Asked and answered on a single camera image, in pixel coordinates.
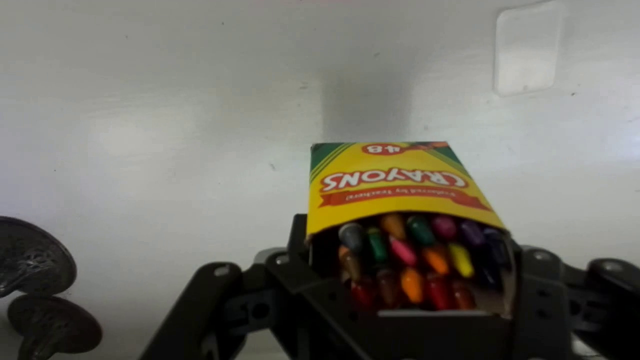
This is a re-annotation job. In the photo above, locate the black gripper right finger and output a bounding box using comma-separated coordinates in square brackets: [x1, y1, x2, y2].
[513, 246, 640, 360]

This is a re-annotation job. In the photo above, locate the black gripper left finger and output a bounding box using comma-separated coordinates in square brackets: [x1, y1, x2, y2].
[138, 212, 322, 360]

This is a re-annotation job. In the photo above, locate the yellow green crayon box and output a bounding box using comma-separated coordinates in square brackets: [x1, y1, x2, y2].
[304, 138, 518, 315]

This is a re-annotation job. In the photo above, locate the yellow crayon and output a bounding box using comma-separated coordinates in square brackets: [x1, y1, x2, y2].
[447, 242, 477, 280]

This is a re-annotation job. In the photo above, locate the purple crayon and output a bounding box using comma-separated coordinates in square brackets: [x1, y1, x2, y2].
[459, 219, 486, 250]

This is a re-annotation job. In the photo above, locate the dark round disc with stem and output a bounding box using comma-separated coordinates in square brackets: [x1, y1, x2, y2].
[7, 294, 104, 360]

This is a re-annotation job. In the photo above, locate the orange crayon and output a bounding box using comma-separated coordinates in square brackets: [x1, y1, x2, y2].
[420, 244, 450, 275]

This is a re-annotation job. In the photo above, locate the grey crayon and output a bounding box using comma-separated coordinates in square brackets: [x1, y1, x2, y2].
[336, 222, 367, 252]

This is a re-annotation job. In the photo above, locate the magenta crayon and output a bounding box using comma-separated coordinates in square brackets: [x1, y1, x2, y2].
[430, 214, 461, 242]

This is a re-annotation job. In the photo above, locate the dark green crayon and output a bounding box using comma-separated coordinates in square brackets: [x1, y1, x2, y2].
[364, 226, 391, 265]

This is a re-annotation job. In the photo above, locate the dark speckled domed object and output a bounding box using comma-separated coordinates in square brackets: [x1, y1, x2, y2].
[0, 215, 79, 297]

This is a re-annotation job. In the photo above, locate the pink crayon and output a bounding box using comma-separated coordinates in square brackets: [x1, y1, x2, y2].
[389, 236, 420, 268]

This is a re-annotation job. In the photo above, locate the brown-orange crayon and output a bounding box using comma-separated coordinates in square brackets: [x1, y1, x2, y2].
[380, 212, 408, 242]

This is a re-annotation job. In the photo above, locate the white rectangular plate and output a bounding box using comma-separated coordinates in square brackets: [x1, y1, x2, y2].
[495, 0, 569, 95]

